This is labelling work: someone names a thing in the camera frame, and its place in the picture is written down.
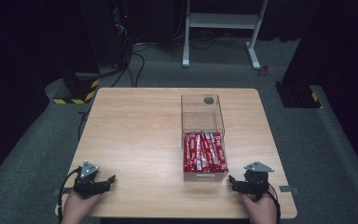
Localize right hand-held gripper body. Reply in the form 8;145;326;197
243;161;275;198

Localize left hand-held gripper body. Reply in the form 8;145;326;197
73;160;107;200

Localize person's left hand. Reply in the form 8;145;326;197
60;189;103;224

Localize person's right hand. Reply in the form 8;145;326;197
241;186;278;224

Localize clear acrylic drawer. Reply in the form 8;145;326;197
182;132;230;183

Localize pile of red stick packets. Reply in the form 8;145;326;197
183;132;229;174

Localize clear acrylic drawer case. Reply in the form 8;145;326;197
180;93;226;149

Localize dark equipment rack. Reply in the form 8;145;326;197
111;0;135;68

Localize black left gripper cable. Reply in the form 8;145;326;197
57;167;83;224

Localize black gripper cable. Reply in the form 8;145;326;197
57;167;83;224
266;184;282;224

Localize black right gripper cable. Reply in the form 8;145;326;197
266;184;282;224

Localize black cable beside table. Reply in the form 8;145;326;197
77;106;92;142

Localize black post with striped base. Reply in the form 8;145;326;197
52;55;102;105

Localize black post with square base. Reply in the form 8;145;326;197
274;0;323;110

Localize black floor cables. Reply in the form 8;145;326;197
111;40;150;89

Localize white metal stand frame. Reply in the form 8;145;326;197
182;0;269;71

